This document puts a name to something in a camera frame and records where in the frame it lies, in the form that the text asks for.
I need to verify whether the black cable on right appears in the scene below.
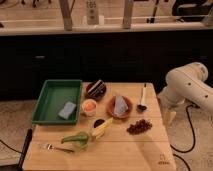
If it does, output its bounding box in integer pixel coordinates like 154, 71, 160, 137
169, 103, 197, 171

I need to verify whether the orange brown plate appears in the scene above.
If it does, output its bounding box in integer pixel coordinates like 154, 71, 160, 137
106, 96, 133, 119

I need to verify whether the yellow banana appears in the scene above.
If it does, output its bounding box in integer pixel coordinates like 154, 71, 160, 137
92, 118, 113, 137

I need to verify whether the chocolate layer cake slice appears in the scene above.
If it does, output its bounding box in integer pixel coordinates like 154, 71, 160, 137
85, 79, 107, 100

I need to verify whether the right wooden post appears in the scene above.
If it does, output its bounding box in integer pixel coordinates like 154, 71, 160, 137
122, 0, 134, 29

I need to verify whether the white cup with orange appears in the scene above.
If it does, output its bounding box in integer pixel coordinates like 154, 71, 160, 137
81, 99, 97, 116

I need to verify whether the green plastic tray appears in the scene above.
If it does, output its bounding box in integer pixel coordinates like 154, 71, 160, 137
32, 79, 82, 125

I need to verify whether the black tool handle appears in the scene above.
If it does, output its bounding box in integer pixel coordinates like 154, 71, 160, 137
17, 128, 34, 171

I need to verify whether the silver fork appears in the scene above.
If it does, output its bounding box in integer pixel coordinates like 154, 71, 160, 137
41, 143, 75, 153

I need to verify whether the dark purple grape bunch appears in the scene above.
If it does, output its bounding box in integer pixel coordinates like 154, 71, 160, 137
127, 119, 152, 135

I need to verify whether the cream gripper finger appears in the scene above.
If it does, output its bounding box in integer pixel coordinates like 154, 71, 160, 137
164, 111, 176, 126

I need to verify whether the wooden post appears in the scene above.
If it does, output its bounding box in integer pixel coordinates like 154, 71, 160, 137
122, 0, 134, 29
59, 0, 72, 30

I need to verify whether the grey folded cloth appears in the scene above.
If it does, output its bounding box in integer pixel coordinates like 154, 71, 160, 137
114, 95, 128, 116

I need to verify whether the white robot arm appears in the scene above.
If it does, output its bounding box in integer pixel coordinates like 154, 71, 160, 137
157, 62, 213, 126

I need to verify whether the left wooden post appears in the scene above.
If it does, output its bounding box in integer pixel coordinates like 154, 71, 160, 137
59, 0, 72, 30

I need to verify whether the grey blue sponge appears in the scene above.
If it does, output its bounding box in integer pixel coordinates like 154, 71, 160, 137
58, 101, 76, 119

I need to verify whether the small black round bowl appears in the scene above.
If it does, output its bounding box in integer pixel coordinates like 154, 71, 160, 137
93, 119, 105, 128

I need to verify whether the green pepper toy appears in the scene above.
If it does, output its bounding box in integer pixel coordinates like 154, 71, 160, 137
61, 132, 89, 148

